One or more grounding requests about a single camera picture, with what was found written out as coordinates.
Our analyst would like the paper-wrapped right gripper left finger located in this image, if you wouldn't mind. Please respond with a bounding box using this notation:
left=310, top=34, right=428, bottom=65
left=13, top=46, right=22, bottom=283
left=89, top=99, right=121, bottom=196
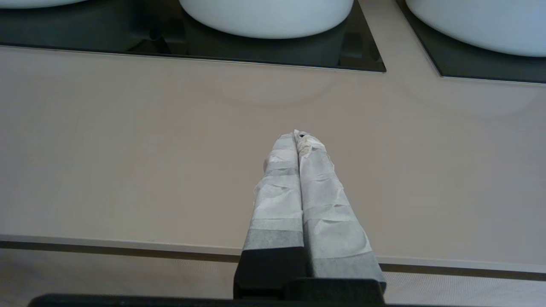
left=233, top=133, right=308, bottom=299

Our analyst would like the paper-wrapped right gripper right finger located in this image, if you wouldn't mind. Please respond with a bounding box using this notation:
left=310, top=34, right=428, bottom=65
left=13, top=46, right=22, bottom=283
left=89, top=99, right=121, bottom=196
left=294, top=130, right=386, bottom=295

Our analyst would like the white pot with steel insert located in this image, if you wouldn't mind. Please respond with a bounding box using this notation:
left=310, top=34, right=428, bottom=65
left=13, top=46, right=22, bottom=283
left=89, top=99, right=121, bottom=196
left=179, top=0, right=354, bottom=40
left=405, top=0, right=546, bottom=58
left=0, top=0, right=86, bottom=9

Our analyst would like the wide black glass cooktop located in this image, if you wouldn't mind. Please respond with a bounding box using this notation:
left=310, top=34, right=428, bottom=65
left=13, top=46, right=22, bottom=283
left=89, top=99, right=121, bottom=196
left=0, top=0, right=387, bottom=73

